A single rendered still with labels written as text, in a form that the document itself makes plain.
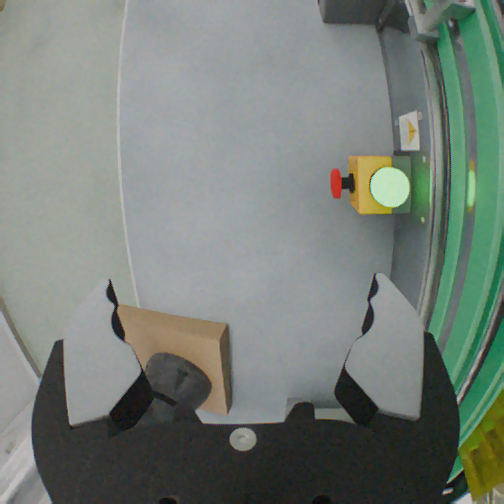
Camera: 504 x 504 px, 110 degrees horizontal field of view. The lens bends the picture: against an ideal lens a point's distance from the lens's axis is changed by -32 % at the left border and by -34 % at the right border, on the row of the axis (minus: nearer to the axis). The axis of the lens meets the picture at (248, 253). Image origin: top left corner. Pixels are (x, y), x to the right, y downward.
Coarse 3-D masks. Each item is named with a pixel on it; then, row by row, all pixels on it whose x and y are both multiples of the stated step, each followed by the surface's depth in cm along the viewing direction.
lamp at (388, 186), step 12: (384, 168) 26; (372, 180) 26; (384, 180) 25; (396, 180) 24; (372, 192) 27; (384, 192) 25; (396, 192) 25; (408, 192) 25; (384, 204) 26; (396, 204) 25
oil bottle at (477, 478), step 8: (472, 432) 22; (472, 440) 21; (464, 448) 22; (472, 448) 20; (464, 456) 21; (472, 456) 20; (480, 456) 18; (464, 464) 21; (472, 464) 19; (480, 464) 17; (472, 472) 18; (480, 472) 16; (472, 480) 17; (480, 480) 15; (488, 480) 14; (472, 488) 16; (480, 488) 14; (488, 488) 13; (472, 496) 15; (480, 496) 14; (488, 496) 12; (496, 496) 11
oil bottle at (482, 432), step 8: (488, 416) 20; (480, 424) 21; (488, 424) 19; (496, 424) 18; (480, 432) 20; (488, 432) 18; (496, 432) 17; (480, 440) 19; (488, 440) 18; (496, 440) 16; (480, 448) 19; (488, 448) 17; (496, 448) 15; (488, 456) 16; (496, 456) 15; (488, 464) 15; (496, 464) 14; (488, 472) 15; (496, 472) 13; (496, 480) 12; (496, 488) 12
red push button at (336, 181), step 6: (336, 168) 31; (330, 174) 31; (336, 174) 30; (330, 180) 32; (336, 180) 30; (342, 180) 31; (348, 180) 31; (330, 186) 32; (336, 186) 30; (342, 186) 31; (348, 186) 31; (336, 192) 30; (336, 198) 32
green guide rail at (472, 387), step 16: (480, 0) 10; (496, 0) 8; (496, 16) 9; (496, 32) 11; (496, 48) 12; (496, 272) 20; (496, 288) 20; (496, 304) 20; (480, 320) 23; (496, 320) 20; (480, 336) 22; (496, 336) 19; (480, 352) 22; (496, 352) 19; (464, 368) 25; (480, 368) 21; (496, 368) 18; (464, 384) 24; (480, 384) 20; (464, 400) 23; (480, 400) 19; (464, 416) 22
